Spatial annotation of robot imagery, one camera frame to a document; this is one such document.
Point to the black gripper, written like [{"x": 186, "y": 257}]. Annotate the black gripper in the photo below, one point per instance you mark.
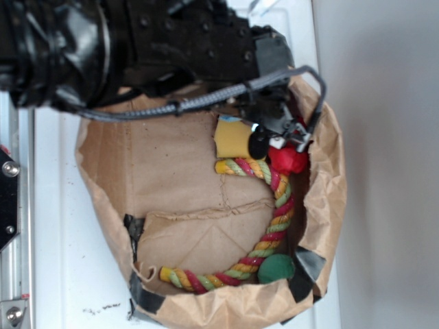
[{"x": 181, "y": 48}]

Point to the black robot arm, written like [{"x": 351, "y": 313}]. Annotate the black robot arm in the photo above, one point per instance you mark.
[{"x": 89, "y": 54}]

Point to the yellow sponge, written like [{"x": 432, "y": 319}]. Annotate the yellow sponge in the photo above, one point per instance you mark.
[{"x": 231, "y": 139}]

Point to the brown paper bag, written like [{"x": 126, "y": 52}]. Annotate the brown paper bag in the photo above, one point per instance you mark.
[{"x": 189, "y": 241}]

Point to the red ball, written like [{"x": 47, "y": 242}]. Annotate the red ball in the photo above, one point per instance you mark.
[{"x": 284, "y": 157}]

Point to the green ball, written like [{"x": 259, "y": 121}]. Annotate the green ball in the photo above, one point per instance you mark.
[{"x": 276, "y": 267}]

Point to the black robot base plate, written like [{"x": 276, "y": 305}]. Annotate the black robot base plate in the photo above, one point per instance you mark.
[{"x": 10, "y": 171}]

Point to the aluminium frame rail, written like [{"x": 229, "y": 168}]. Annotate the aluminium frame rail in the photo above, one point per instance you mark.
[{"x": 17, "y": 274}]

